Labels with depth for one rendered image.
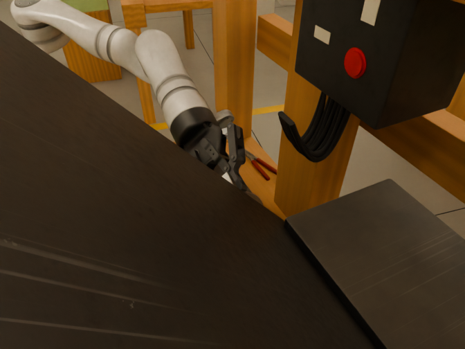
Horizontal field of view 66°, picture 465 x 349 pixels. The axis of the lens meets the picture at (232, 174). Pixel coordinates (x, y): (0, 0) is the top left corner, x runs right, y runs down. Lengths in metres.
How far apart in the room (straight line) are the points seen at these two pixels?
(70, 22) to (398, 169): 2.28
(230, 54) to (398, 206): 0.67
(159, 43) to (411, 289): 0.52
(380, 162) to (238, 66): 1.81
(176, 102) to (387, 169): 2.20
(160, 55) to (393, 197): 0.43
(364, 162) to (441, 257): 2.19
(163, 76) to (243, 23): 0.45
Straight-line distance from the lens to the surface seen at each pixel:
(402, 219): 0.50
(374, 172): 2.59
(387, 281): 0.43
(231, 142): 0.51
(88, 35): 0.77
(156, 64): 0.64
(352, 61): 0.44
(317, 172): 0.76
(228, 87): 1.07
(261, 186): 1.02
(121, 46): 0.72
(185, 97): 0.58
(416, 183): 2.61
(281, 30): 0.93
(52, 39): 0.90
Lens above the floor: 1.58
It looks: 41 degrees down
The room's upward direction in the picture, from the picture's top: straight up
